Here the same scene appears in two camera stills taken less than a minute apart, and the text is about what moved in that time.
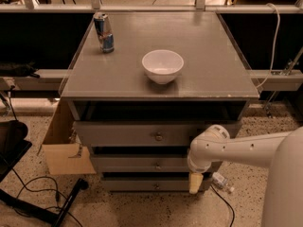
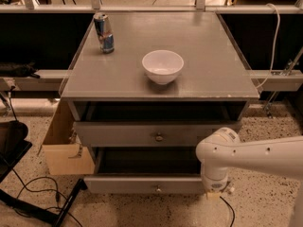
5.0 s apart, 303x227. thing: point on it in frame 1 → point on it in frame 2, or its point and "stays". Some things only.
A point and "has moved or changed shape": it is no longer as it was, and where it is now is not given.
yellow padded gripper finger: (195, 182) → (213, 196)
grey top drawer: (147, 132) stays
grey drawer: (145, 164) has moved or changed shape
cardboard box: (63, 153) stays
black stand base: (25, 206) stays
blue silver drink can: (103, 32) stays
